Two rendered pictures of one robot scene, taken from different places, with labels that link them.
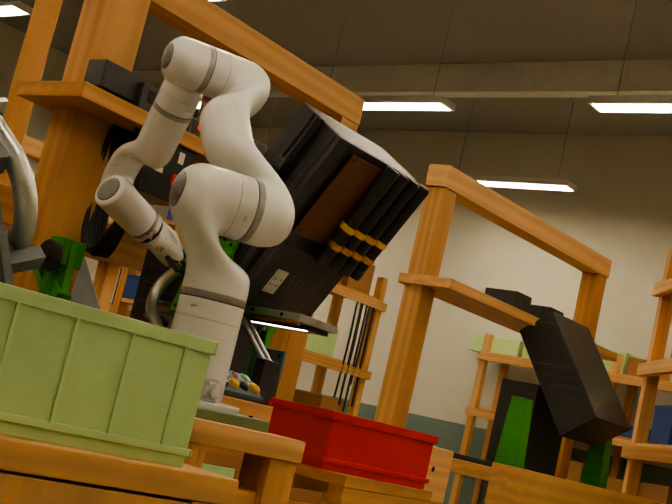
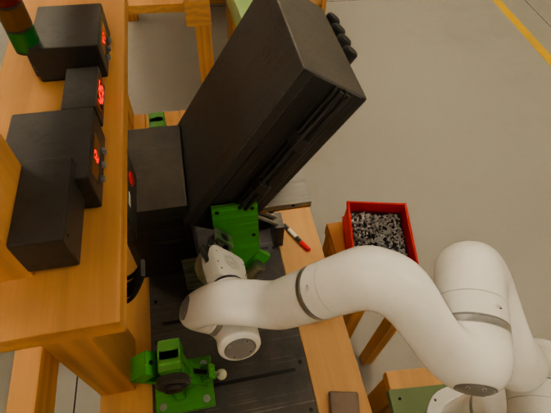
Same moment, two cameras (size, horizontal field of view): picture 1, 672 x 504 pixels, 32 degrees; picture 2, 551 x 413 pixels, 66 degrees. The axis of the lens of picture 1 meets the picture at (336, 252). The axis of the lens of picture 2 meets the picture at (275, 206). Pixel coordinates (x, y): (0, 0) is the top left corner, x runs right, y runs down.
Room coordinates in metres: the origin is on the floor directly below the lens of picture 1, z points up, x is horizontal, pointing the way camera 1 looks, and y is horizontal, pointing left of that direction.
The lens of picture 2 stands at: (2.41, 0.71, 2.10)
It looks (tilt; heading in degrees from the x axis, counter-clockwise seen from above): 53 degrees down; 307
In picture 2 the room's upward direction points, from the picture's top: 4 degrees clockwise
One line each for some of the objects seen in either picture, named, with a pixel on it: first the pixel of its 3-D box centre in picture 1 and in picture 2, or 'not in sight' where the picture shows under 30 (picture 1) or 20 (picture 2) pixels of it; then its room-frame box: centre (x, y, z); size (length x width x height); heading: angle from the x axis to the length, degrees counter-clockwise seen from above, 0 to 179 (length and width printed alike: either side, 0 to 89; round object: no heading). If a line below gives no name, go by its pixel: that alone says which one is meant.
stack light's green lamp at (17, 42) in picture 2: not in sight; (24, 38); (3.24, 0.44, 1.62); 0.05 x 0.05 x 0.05
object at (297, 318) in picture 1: (258, 316); (240, 192); (2.96, 0.15, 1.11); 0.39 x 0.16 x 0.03; 52
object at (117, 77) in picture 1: (116, 83); (51, 211); (2.87, 0.63, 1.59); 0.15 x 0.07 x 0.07; 142
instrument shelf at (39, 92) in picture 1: (176, 148); (60, 118); (3.12, 0.49, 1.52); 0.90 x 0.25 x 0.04; 142
